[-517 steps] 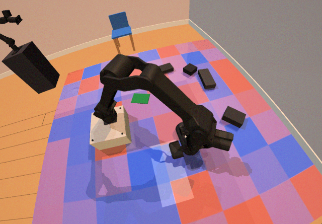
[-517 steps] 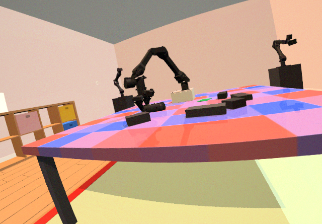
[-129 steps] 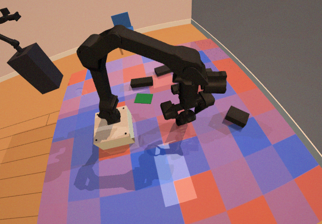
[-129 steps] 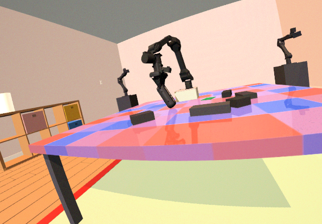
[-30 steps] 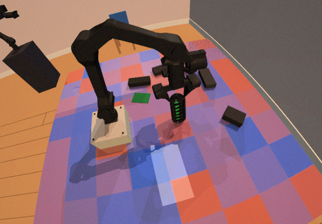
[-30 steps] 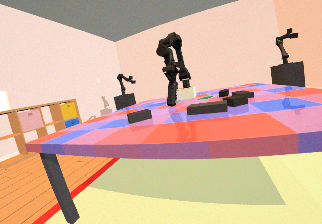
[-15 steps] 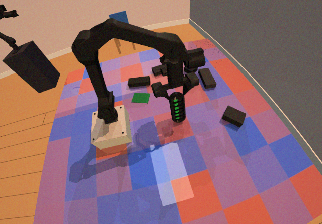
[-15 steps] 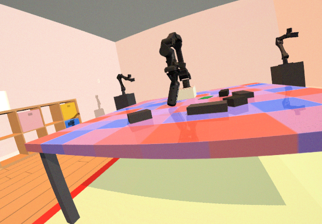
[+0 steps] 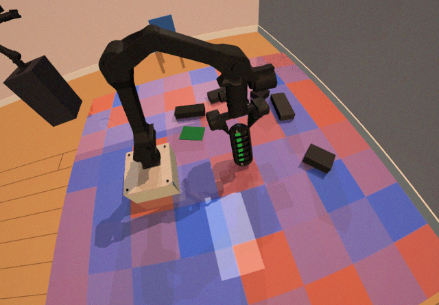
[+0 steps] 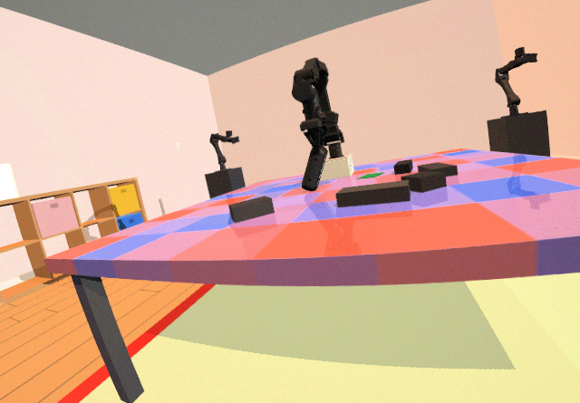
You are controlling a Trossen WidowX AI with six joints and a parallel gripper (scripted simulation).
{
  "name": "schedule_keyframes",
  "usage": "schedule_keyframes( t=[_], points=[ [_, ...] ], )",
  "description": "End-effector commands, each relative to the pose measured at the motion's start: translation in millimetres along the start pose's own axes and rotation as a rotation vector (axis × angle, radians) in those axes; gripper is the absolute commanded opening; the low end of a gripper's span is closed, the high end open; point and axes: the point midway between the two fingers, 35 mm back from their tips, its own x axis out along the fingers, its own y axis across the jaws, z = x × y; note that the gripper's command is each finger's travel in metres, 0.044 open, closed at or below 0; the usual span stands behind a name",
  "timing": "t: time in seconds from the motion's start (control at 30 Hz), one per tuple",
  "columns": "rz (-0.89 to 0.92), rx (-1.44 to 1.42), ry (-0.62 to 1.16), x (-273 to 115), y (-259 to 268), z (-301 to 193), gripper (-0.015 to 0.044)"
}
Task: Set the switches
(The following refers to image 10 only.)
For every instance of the green flat rectangular tile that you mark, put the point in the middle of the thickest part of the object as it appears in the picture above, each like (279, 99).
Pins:
(372, 175)

